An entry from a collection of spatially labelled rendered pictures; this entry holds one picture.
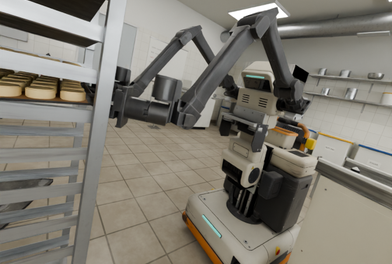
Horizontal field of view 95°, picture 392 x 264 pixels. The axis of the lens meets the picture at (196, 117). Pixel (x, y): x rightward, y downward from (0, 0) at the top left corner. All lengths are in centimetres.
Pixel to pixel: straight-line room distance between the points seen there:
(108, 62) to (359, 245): 101
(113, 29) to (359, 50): 514
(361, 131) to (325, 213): 408
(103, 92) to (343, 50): 522
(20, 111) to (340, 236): 108
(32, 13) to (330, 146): 439
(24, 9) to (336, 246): 116
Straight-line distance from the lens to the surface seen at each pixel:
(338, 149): 440
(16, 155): 50
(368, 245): 98
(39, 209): 109
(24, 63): 46
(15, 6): 46
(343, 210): 98
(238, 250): 126
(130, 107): 46
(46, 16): 46
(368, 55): 526
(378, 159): 434
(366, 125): 500
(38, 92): 49
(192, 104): 49
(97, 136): 45
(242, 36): 62
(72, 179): 102
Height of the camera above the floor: 108
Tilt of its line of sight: 9 degrees down
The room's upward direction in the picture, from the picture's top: 13 degrees clockwise
